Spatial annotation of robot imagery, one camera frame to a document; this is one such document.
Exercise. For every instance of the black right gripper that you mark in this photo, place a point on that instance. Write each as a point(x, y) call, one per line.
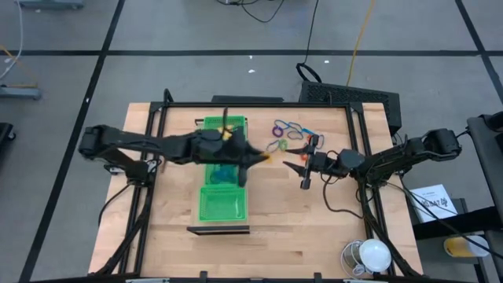
point(324, 163)

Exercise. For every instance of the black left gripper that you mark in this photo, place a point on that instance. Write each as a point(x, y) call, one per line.
point(220, 147)

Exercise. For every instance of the yellow silicone wristband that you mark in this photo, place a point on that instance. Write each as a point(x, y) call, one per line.
point(268, 158)

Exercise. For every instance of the grey silicone wristband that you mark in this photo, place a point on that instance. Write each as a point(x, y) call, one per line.
point(294, 138)

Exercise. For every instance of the light blue silicone wristband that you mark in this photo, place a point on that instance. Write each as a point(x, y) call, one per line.
point(308, 131)

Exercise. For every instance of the yellow crayon box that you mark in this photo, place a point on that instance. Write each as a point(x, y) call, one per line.
point(226, 129)

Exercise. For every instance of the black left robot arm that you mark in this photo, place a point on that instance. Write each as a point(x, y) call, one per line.
point(137, 141)

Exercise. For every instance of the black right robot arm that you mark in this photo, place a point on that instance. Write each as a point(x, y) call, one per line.
point(412, 153)

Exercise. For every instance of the grey desk foot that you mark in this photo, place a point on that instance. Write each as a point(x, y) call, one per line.
point(19, 93)
point(47, 4)

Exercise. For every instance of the green silicone wristband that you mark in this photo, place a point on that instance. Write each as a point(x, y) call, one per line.
point(283, 145)

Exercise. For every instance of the purple silicone wristband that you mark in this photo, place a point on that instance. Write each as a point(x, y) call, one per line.
point(273, 131)

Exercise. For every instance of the teal silicone wristband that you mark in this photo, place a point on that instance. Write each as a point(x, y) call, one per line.
point(295, 123)

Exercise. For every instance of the green slotted plastic basket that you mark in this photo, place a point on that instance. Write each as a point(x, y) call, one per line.
point(220, 204)
point(216, 120)
point(210, 178)

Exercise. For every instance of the green three-compartment tray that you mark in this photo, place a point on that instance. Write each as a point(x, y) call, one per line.
point(220, 230)

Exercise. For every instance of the black computer case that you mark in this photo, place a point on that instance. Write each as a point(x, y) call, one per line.
point(353, 94)

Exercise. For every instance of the black table clamp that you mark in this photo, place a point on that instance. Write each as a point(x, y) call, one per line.
point(203, 275)
point(317, 276)

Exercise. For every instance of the white dome lamp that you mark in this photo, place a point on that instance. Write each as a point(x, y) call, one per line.
point(375, 255)

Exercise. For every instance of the white printed paper sheet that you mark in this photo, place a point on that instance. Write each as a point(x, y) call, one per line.
point(428, 196)

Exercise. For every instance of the silver aluminium bar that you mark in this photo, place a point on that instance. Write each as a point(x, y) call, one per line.
point(147, 280)
point(365, 280)

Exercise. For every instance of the yellow plastic bottle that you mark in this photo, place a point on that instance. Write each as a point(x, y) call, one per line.
point(460, 247)

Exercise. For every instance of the black side cart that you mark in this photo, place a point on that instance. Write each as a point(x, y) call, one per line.
point(483, 157)

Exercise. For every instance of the black equipment piece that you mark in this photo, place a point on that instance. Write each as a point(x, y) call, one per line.
point(4, 135)

